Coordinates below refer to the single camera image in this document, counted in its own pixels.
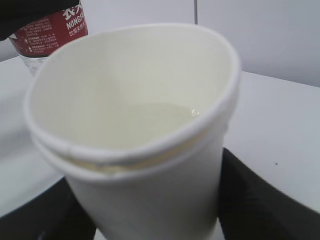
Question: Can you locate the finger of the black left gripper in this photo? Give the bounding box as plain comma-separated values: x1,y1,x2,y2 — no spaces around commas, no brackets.
0,0,65,41

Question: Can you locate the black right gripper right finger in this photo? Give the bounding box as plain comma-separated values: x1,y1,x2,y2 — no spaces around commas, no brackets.
218,148,320,240

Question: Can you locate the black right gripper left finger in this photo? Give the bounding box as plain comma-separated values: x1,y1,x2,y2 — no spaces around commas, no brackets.
0,179,97,240

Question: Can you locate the clear red-label water bottle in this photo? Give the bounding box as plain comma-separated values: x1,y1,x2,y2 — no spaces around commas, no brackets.
8,0,88,75

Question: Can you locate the white paper cup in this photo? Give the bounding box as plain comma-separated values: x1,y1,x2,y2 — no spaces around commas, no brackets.
23,23,241,240

